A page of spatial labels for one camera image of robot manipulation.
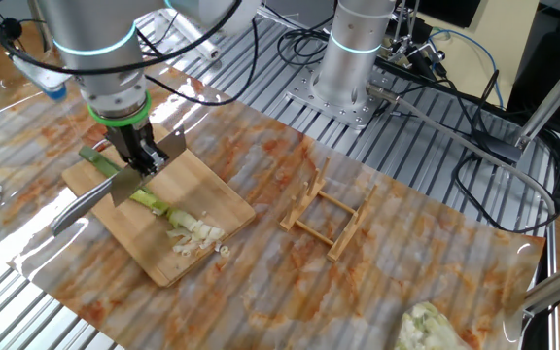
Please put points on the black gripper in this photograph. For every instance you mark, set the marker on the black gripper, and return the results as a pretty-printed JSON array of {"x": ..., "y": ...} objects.
[{"x": 131, "y": 141}]

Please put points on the green scallion stalk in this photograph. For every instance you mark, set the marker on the green scallion stalk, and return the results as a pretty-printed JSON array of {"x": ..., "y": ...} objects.
[{"x": 149, "y": 200}]

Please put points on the steel cleaver knife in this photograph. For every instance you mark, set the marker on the steel cleaver knife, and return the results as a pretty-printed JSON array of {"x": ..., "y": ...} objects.
[{"x": 80, "y": 206}]

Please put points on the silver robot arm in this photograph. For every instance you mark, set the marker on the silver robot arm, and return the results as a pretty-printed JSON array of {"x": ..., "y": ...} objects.
[{"x": 100, "y": 63}]

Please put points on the plastic bag of chopped scallions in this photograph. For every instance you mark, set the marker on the plastic bag of chopped scallions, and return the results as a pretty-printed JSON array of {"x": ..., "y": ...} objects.
[{"x": 426, "y": 330}]

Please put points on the wooden cutting board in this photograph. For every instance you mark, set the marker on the wooden cutting board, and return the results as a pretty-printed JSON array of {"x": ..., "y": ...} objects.
[{"x": 202, "y": 194}]

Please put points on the chopped scallion pieces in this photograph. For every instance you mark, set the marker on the chopped scallion pieces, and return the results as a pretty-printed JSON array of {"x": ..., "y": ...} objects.
[{"x": 202, "y": 232}]

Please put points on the wooden peg rack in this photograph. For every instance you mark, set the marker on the wooden peg rack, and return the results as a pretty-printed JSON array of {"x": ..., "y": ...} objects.
[{"x": 309, "y": 194}]

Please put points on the marble pattern plastic mat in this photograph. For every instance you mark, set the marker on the marble pattern plastic mat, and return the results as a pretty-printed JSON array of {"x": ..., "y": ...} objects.
[{"x": 309, "y": 291}]

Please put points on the silver robot mounting plate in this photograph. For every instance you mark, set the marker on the silver robot mounting plate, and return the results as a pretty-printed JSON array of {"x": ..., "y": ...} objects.
[{"x": 353, "y": 114}]

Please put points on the metal clamp stand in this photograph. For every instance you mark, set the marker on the metal clamp stand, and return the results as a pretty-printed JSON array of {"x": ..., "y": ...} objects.
[{"x": 409, "y": 44}]

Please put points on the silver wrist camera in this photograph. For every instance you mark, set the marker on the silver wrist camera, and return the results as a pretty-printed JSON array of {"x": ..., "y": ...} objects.
[{"x": 42, "y": 78}]

